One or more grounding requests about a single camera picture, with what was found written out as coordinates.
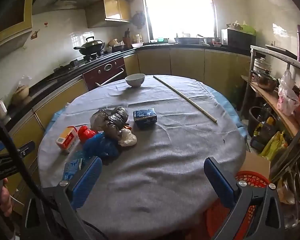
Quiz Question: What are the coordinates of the light blue small carton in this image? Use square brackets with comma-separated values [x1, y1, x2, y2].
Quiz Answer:
[62, 158, 84, 180]

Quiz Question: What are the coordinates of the blue plastic bag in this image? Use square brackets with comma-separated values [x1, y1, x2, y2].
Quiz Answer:
[83, 133, 119, 159]

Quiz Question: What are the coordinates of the orange white medicine box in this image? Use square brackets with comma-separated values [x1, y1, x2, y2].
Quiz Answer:
[56, 126, 78, 153]

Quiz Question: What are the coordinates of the red plastic wrapper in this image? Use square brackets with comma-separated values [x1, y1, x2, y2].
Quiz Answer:
[77, 125, 97, 144]

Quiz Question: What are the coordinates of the white tissue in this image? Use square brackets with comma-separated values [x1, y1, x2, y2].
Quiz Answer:
[118, 128, 138, 147]

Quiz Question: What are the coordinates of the grey black plastic bag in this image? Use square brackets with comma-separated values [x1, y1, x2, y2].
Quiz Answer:
[90, 106, 129, 141]

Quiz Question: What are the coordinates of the dark blue foil carton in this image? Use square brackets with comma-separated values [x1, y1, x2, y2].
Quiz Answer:
[133, 108, 158, 129]

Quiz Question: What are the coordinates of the person's left hand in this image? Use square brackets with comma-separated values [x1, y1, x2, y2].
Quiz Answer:
[0, 178, 13, 217]

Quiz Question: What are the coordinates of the red plastic basket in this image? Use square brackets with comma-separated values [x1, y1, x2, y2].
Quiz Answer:
[206, 171, 269, 240]

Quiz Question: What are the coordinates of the cardboard box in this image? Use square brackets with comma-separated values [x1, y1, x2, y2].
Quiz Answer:
[240, 151, 271, 179]

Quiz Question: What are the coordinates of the cooking oil bottle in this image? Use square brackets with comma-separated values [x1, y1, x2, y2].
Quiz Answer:
[253, 116, 277, 145]

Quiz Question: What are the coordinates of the blue under cloth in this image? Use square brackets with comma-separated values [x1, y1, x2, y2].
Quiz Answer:
[44, 107, 66, 134]

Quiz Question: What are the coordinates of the yellow plastic bag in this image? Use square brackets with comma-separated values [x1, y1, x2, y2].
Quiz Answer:
[259, 132, 288, 161]

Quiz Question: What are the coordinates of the long wooden stick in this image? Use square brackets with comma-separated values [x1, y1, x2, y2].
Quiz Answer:
[153, 76, 217, 123]

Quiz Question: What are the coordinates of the black bucket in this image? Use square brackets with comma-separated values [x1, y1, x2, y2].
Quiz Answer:
[248, 106, 271, 137]

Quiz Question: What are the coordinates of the grey tablecloth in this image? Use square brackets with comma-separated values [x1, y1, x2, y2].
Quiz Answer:
[38, 75, 245, 239]

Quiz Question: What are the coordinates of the pink white plastic bag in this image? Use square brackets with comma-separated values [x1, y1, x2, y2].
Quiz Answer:
[277, 69, 300, 116]

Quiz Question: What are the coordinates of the steel pot on shelf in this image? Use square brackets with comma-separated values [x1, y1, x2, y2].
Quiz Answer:
[251, 70, 278, 92]

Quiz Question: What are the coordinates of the metal storage rack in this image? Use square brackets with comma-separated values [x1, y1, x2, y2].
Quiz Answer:
[242, 45, 300, 182]

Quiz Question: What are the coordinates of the white ceramic bowl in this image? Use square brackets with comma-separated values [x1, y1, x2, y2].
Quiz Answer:
[125, 73, 145, 88]

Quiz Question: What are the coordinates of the dark red oven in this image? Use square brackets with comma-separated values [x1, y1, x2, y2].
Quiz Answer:
[83, 57, 127, 91]

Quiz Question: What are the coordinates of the black wok with lid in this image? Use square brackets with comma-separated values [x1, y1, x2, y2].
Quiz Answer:
[74, 36, 105, 56]

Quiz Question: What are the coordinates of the black microwave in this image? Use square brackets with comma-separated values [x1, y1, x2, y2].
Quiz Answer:
[221, 29, 256, 50]

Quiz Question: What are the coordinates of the knife block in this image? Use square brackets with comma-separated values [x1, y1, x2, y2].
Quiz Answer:
[122, 28, 132, 49]

